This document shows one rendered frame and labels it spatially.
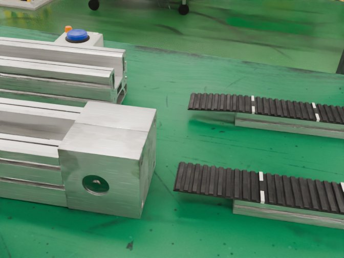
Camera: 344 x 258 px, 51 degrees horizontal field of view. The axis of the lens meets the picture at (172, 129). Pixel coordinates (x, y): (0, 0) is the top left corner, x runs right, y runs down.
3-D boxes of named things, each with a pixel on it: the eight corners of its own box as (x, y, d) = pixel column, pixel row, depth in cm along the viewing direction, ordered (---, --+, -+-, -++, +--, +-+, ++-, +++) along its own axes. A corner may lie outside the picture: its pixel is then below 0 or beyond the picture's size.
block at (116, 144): (158, 154, 53) (160, 99, 48) (140, 219, 43) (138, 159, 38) (99, 146, 54) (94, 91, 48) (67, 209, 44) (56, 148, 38)
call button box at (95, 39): (105, 60, 78) (103, 31, 74) (90, 81, 70) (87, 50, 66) (69, 56, 79) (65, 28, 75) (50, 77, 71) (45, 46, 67)
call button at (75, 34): (90, 38, 73) (90, 29, 72) (84, 46, 70) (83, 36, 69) (71, 36, 74) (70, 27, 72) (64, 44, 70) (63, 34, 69)
